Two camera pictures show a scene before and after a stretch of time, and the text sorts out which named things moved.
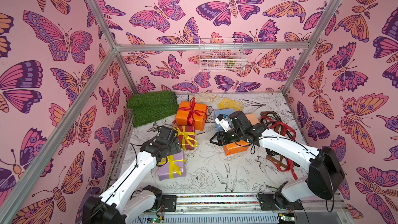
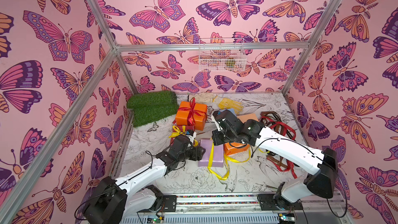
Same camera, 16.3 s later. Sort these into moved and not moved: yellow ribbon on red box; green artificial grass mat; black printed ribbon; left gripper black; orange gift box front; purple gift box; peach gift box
Moved: left gripper black; purple gift box
Not moved: green artificial grass mat; yellow ribbon on red box; black printed ribbon; peach gift box; orange gift box front
